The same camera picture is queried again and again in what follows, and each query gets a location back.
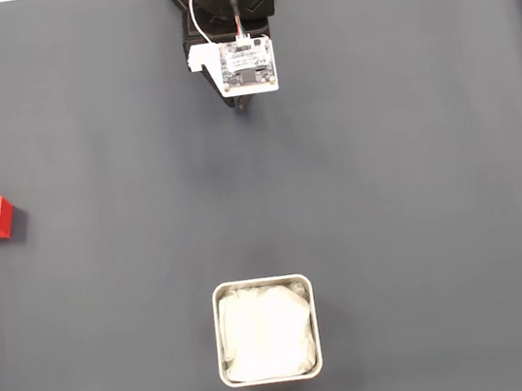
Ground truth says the white square box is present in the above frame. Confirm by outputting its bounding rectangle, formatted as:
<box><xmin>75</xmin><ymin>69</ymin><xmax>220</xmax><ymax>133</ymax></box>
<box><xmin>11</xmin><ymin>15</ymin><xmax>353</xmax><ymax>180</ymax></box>
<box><xmin>205</xmin><ymin>268</ymin><xmax>328</xmax><ymax>391</ymax></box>

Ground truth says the grey table mat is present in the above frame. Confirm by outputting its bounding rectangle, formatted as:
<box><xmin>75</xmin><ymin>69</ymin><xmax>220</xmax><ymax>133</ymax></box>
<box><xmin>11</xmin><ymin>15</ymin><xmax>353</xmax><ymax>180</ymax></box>
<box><xmin>0</xmin><ymin>0</ymin><xmax>522</xmax><ymax>391</ymax></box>

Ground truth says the white tissue paper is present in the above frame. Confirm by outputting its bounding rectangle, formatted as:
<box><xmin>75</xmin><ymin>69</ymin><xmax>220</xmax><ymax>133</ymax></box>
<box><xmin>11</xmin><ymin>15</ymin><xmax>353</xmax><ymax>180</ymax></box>
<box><xmin>212</xmin><ymin>274</ymin><xmax>322</xmax><ymax>387</ymax></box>

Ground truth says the red white black servo wire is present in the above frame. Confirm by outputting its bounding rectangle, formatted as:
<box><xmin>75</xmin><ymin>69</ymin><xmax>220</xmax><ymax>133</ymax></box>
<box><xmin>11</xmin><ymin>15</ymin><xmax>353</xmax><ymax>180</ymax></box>
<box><xmin>187</xmin><ymin>0</ymin><xmax>223</xmax><ymax>49</ymax></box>

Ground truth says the camera board on white mount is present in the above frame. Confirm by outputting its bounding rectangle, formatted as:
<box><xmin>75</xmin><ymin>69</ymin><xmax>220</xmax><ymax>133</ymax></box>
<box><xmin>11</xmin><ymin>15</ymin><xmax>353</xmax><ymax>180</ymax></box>
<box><xmin>186</xmin><ymin>31</ymin><xmax>281</xmax><ymax>104</ymax></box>

